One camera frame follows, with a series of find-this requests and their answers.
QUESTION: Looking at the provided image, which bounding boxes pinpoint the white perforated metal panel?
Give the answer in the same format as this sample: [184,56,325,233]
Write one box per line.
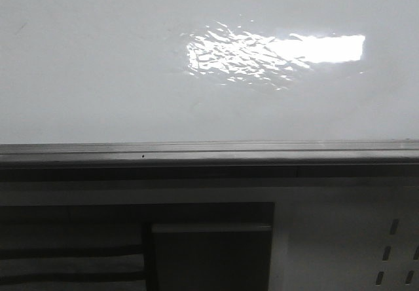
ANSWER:
[1,177,418,290]

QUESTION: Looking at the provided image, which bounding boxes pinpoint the grey aluminium whiteboard frame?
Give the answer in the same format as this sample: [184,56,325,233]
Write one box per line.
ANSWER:
[1,140,418,182]

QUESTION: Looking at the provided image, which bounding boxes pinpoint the white glossy whiteboard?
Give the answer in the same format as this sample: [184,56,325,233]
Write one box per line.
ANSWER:
[1,0,418,144]

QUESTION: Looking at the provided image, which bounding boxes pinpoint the dark grey box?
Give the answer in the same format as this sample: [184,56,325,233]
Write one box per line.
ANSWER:
[152,223,272,290]

